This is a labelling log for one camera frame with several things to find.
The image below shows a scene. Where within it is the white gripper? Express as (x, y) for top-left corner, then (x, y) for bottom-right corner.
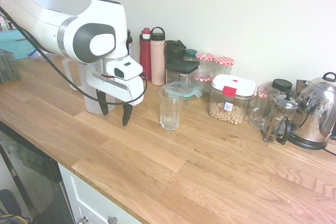
(85, 63), (145, 127)

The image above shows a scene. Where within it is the translucent pitcher with blue lid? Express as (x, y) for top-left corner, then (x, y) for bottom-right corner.
(62, 58), (117, 115)

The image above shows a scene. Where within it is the red water bottle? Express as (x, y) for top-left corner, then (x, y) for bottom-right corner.
(139, 27), (153, 82)

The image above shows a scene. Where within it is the clear drinking glass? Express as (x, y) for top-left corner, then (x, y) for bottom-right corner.
(158, 88), (184, 131)

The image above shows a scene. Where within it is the pink bottle with black lid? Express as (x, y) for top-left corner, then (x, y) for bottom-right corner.
(150, 26), (167, 87)

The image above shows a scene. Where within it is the glass container with teal lid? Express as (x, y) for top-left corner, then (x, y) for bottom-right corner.
(164, 80), (203, 107)

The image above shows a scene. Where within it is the square container with black lid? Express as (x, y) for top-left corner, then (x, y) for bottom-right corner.
(165, 59), (201, 91)

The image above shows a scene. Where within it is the black shaker bottle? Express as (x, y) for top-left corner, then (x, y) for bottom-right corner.
(164, 39), (187, 66)

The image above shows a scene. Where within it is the clear plastic bag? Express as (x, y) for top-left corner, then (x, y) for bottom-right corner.
(27, 49), (58, 62)

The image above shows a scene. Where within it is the small jar red checkered lid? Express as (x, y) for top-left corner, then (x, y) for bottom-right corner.
(193, 72), (213, 94)

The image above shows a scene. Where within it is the glass jar with teal lid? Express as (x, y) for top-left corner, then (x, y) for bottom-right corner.
(183, 48), (198, 62)

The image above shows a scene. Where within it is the jar with red checkered lid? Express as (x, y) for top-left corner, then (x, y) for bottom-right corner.
(213, 56), (235, 78)
(194, 51), (216, 77)

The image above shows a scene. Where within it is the black dishwasher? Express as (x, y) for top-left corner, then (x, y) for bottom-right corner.
(0, 121), (77, 224)

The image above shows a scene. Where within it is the grey plastic basket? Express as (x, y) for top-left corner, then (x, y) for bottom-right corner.
(0, 48), (22, 84)

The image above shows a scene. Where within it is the cereal container with white lid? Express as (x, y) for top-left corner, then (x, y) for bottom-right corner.
(208, 74), (257, 126)

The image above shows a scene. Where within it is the clear glass mug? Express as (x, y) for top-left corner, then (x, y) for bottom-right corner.
(248, 85), (281, 131)

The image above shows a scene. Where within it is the glass french press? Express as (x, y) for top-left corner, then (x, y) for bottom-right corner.
(263, 90), (300, 146)

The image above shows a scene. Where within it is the glass jar with black lid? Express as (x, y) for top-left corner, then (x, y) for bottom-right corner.
(271, 78), (293, 97)

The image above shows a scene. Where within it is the shiny steel kettle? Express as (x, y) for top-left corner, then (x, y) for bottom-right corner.
(287, 71), (336, 151)

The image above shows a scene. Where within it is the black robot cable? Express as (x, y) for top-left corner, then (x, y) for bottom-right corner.
(0, 5), (148, 106)

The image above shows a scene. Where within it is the white drawer with metal handle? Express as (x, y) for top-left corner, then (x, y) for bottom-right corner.
(57, 162), (144, 224)

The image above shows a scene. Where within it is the silver drawer handle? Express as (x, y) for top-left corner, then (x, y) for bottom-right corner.
(77, 215), (119, 224)

